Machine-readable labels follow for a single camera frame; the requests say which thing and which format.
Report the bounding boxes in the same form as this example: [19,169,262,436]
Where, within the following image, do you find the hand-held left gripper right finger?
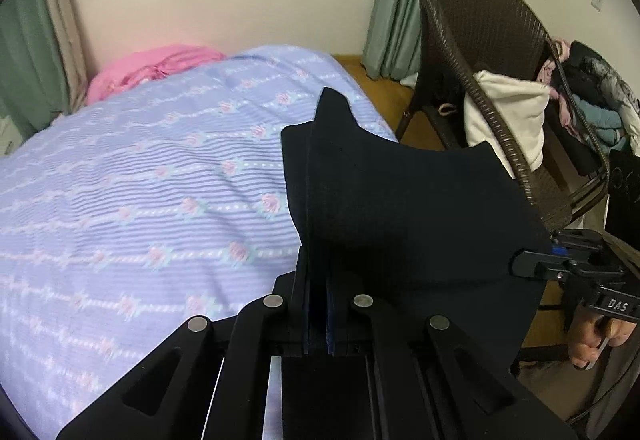
[326,269,582,440]

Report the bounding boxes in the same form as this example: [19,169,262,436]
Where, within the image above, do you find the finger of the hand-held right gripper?
[509,247,576,281]
[549,230,607,261]

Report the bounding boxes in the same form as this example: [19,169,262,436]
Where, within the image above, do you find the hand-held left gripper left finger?
[56,246,327,440]

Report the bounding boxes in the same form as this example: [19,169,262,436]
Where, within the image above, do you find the black pants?
[280,87,553,371]

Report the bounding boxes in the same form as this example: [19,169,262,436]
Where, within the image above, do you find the person's right hand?
[567,305,640,371]

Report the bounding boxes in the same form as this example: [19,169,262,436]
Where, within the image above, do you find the person's leg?
[585,240,640,440]

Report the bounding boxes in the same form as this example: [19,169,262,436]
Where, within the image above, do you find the teal garment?
[575,106,627,147]

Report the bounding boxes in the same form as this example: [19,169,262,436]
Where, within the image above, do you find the white cloth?
[464,70,550,171]

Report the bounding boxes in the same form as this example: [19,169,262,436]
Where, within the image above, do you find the grey patterned garment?
[584,54,640,137]

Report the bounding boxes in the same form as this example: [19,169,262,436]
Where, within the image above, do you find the pink garment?
[537,40,585,141]

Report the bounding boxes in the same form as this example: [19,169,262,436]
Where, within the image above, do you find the bed with purple floral sheet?
[0,44,401,440]

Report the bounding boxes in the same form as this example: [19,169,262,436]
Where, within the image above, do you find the brown wicker chair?
[397,0,615,235]

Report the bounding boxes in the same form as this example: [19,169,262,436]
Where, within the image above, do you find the pink blanket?
[86,44,228,106]

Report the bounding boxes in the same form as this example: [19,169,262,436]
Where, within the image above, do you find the white nightstand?
[0,116,21,157]

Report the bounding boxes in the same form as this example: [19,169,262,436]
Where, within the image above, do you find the beige curtain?
[39,0,95,115]

